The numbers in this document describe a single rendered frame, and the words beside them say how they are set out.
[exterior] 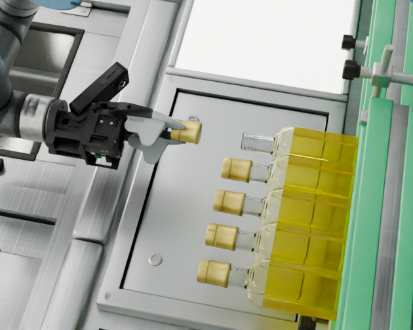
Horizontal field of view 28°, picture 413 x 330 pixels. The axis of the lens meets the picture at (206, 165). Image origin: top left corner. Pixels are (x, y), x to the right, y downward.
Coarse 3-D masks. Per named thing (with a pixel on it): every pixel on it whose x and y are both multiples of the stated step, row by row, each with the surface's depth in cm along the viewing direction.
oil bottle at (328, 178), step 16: (272, 160) 124; (288, 160) 123; (304, 160) 123; (320, 160) 123; (272, 176) 122; (288, 176) 121; (304, 176) 122; (320, 176) 122; (336, 176) 122; (352, 176) 122; (320, 192) 121; (336, 192) 120; (352, 192) 120
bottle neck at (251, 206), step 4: (248, 196) 122; (244, 200) 121; (248, 200) 121; (252, 200) 121; (256, 200) 121; (260, 200) 121; (244, 204) 121; (248, 204) 121; (252, 204) 121; (256, 204) 121; (244, 208) 121; (248, 208) 121; (252, 208) 121; (256, 208) 121; (244, 212) 121; (248, 212) 121; (252, 212) 121; (256, 212) 121; (256, 216) 121
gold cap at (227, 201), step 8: (216, 192) 121; (224, 192) 122; (232, 192) 122; (240, 192) 122; (216, 200) 121; (224, 200) 121; (232, 200) 121; (240, 200) 121; (216, 208) 121; (224, 208) 121; (232, 208) 121; (240, 208) 121; (240, 216) 122
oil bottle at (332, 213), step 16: (272, 192) 120; (288, 192) 120; (304, 192) 120; (272, 208) 119; (288, 208) 119; (304, 208) 119; (320, 208) 119; (336, 208) 119; (304, 224) 118; (320, 224) 117; (336, 224) 117
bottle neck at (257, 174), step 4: (252, 164) 124; (256, 164) 125; (260, 164) 125; (252, 168) 124; (256, 168) 124; (260, 168) 124; (264, 168) 124; (252, 172) 124; (256, 172) 124; (260, 172) 124; (264, 172) 124; (252, 176) 124; (256, 176) 124; (260, 176) 124; (264, 176) 124; (252, 180) 124; (256, 180) 124; (260, 180) 124; (264, 180) 124; (264, 184) 125
